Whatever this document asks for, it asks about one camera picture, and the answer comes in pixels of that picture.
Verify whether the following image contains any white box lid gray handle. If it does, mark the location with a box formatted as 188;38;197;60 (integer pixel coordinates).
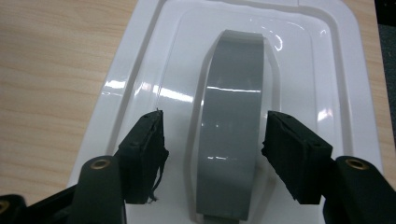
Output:
66;0;385;224

